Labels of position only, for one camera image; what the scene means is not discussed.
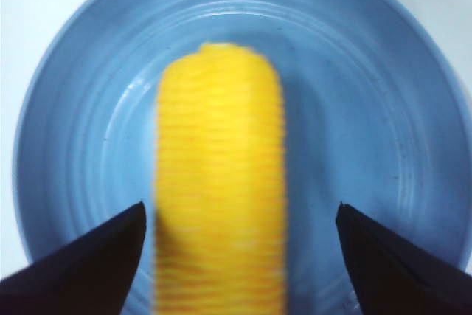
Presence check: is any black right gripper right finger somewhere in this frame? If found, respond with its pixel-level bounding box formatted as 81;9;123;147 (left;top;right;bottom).
336;204;471;314

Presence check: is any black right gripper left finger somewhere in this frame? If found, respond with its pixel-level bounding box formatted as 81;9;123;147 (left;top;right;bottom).
1;202;147;314

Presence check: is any yellow corn cob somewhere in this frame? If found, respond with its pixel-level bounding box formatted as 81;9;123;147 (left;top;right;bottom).
153;43;287;314

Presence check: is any blue round plate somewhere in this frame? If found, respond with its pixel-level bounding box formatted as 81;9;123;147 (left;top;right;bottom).
13;0;471;314

